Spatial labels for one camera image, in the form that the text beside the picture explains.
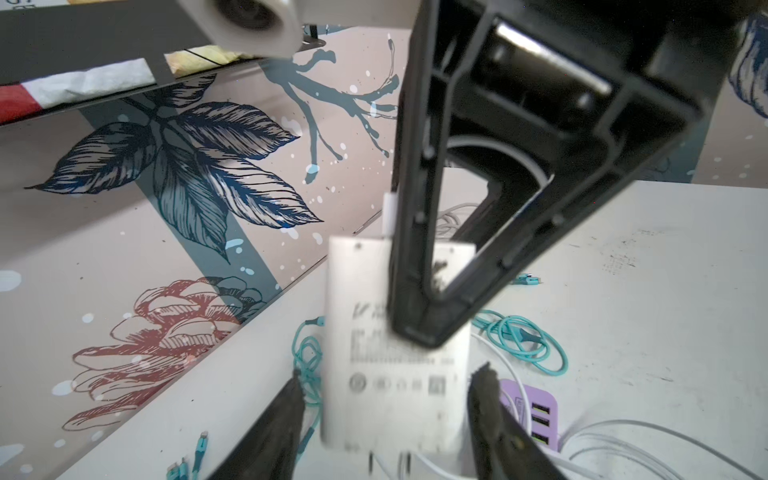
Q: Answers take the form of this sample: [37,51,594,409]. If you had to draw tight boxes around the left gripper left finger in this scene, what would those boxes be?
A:
[209,370,306,480]

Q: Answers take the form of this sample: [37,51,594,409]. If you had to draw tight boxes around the white charger adapter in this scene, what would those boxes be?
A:
[321,193,471,457]

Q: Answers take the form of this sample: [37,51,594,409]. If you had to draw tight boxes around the teal multi-head cable left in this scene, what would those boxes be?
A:
[165,273,570,480]

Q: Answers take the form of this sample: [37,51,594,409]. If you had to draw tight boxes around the purple power socket strip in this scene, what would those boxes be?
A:
[500,379,559,451]

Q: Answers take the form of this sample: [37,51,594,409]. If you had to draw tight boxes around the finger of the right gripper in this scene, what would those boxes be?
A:
[387,1,744,348]

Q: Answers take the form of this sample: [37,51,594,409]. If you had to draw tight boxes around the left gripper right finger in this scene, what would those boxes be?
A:
[467,364,565,480]

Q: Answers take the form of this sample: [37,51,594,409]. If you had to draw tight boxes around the white charger cable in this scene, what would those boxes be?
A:
[413,134,751,480]

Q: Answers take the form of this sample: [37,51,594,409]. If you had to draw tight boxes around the red cassava chips bag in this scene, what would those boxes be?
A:
[1,45,253,124]

